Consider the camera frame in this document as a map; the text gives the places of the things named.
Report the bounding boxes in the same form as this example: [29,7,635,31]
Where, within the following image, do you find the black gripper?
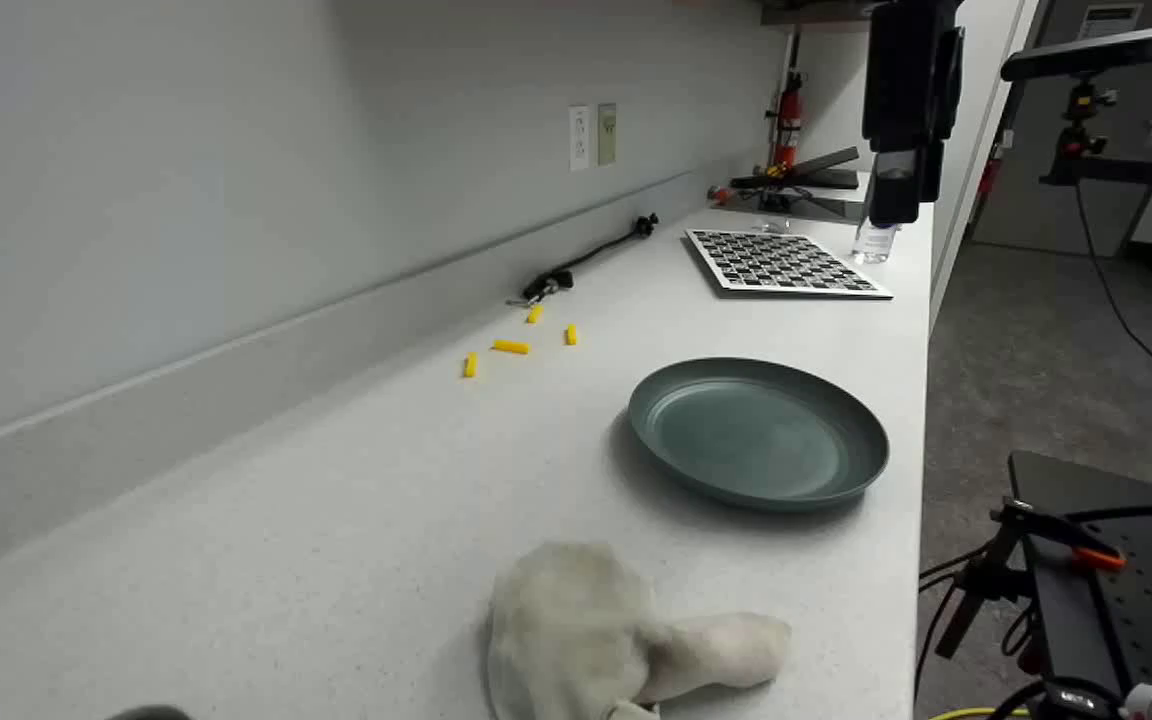
[858,0,969,232]

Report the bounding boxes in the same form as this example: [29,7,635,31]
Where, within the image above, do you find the white cloth rag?
[481,536,794,720]

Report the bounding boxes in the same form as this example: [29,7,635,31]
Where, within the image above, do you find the red fire extinguisher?
[975,125,1016,223]

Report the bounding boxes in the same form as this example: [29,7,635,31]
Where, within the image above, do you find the black metal tool pile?
[703,138,866,223]

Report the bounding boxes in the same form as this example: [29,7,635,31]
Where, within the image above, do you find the keyboard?
[682,223,897,304]

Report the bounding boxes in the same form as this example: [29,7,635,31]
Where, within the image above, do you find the dark green round plate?
[621,352,897,517]

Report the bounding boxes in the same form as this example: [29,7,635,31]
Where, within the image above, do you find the black optical breadboard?
[1004,448,1152,705]

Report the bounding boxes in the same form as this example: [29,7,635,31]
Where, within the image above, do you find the red handled clamp tool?
[763,26,808,176]

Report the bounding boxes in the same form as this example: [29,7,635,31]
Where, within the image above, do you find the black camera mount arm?
[1034,74,1152,192]

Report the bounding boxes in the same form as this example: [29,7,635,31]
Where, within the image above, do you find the thin black camera cable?
[1070,176,1152,456]

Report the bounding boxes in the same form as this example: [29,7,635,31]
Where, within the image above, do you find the beige wall outlet plate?
[590,98,623,167]

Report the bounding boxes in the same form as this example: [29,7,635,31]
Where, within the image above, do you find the white wall outlet plate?
[564,103,596,176]

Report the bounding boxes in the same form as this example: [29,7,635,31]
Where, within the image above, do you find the black cable with plug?
[515,208,664,304]

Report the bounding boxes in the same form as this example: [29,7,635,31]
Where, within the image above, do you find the black clamp with orange handle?
[991,495,1135,579]

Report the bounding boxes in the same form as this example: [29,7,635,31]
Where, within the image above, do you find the black cable bundle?
[915,530,1046,720]

